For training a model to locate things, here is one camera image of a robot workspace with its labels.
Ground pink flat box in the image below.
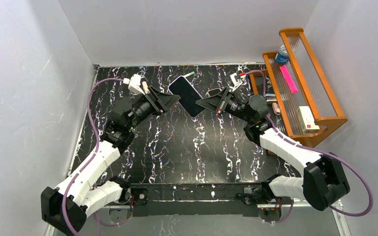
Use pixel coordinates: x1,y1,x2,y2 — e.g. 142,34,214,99
280,65,299,94

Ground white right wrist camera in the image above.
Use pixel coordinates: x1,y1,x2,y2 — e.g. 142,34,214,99
230,73,246,92

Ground orange wooden tiered shelf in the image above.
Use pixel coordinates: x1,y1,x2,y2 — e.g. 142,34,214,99
262,28,347,148

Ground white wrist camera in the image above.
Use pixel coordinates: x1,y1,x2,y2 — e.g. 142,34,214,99
230,73,246,92
123,74,146,95

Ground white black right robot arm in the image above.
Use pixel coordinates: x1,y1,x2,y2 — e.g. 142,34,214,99
196,88,350,211

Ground small pink eraser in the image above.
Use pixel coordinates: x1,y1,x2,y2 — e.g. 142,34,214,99
272,102,281,116

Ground blue white bottle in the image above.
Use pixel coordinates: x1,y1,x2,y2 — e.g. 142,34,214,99
275,45,289,64

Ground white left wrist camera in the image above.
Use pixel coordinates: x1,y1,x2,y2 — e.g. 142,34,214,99
123,74,146,95

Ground black smartphone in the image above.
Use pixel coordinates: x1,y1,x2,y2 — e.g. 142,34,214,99
168,76,204,118

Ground beige cased smartphone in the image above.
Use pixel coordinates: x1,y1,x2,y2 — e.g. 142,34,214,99
207,88,221,97

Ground white red small box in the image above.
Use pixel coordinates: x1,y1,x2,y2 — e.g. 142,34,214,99
297,106,320,134

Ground green white marker pen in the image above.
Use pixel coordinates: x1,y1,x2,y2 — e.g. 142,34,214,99
183,72,195,78

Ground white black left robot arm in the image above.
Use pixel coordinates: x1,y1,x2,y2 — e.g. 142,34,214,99
41,86,180,236

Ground black metal base rail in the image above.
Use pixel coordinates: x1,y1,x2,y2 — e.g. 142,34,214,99
124,183,294,218

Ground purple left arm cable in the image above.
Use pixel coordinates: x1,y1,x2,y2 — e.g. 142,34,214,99
61,77,134,236

